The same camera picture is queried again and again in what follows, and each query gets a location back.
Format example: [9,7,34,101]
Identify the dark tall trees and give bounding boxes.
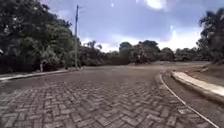
[196,7,224,64]

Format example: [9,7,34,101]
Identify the row of trees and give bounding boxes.
[0,0,212,74]

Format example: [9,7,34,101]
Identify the tall utility pole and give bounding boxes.
[73,4,81,70]

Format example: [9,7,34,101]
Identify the pale concrete kerb strip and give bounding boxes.
[0,67,84,82]

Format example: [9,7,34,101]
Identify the grey brick paved road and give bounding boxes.
[0,60,224,128]

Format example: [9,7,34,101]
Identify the pale concrete kerb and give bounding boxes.
[171,70,224,103]

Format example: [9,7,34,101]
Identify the grey gutter strip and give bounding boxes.
[161,71,224,128]

